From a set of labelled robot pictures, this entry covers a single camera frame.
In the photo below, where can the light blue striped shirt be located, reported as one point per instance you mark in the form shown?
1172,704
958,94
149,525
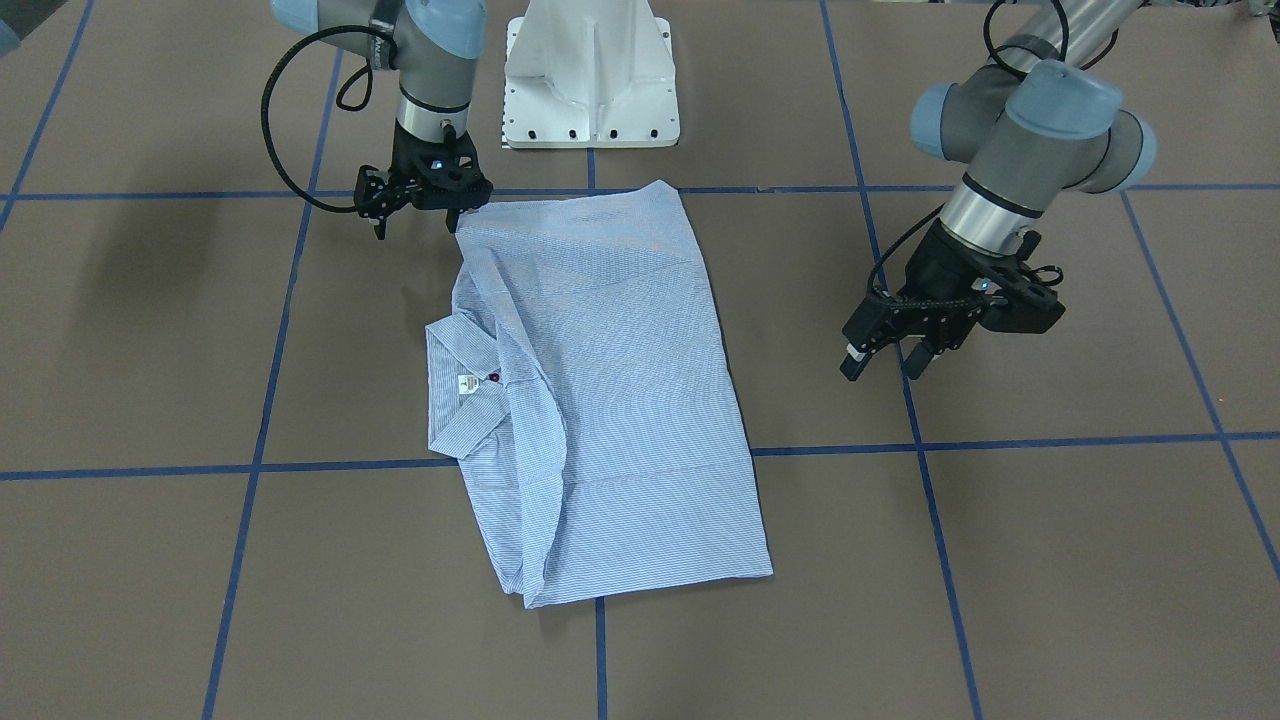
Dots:
580,382

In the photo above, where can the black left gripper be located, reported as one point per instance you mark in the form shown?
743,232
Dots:
938,262

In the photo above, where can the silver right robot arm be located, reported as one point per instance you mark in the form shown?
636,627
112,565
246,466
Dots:
434,47

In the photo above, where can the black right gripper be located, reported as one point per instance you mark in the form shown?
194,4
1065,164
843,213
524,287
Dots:
406,165

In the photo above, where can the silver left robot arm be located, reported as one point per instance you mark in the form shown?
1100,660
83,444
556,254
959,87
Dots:
1030,123

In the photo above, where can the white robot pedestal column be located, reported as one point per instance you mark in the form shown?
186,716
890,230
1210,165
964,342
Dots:
590,75

